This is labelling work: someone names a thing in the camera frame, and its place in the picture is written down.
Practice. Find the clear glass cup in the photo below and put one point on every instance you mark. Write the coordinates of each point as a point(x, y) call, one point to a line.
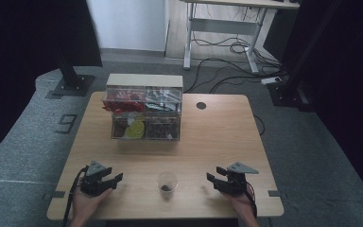
point(167, 178)

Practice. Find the person's right hand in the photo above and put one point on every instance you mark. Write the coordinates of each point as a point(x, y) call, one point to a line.
point(243, 203)

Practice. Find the pile of red packets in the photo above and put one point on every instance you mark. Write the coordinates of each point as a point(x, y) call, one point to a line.
point(123, 105)

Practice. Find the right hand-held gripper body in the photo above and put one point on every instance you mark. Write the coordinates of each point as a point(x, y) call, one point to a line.
point(236, 184)

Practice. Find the black curtain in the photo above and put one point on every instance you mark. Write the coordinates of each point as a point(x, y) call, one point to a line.
point(28, 63)
point(353, 78)

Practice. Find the pile of dark dried pieces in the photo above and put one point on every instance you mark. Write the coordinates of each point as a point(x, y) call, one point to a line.
point(162, 130)

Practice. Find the pile of silver packets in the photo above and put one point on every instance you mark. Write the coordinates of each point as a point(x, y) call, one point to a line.
point(164, 99)

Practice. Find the person's left hand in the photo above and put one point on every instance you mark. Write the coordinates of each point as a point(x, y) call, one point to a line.
point(85, 205)

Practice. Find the clear drawer organizer box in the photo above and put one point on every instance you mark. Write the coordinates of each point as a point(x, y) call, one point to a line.
point(145, 82)

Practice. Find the black round table grommet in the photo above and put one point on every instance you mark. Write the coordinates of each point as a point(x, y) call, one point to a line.
point(201, 105)

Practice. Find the white frame desk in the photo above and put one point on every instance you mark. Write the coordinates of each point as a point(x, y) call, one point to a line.
point(223, 26)

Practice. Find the black metal stand with base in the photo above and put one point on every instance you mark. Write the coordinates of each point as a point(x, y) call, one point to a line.
point(72, 82)

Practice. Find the black slanted stand with base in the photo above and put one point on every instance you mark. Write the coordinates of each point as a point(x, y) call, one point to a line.
point(291, 93)

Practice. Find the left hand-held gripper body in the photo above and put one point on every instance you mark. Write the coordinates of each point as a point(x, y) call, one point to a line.
point(93, 184)

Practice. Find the dark dried piece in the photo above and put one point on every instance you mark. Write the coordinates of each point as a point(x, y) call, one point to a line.
point(165, 188)

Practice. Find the pile of yellow dried slices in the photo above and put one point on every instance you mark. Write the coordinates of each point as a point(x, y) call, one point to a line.
point(135, 130)

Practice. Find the white power strip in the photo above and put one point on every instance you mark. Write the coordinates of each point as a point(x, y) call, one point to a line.
point(271, 80)

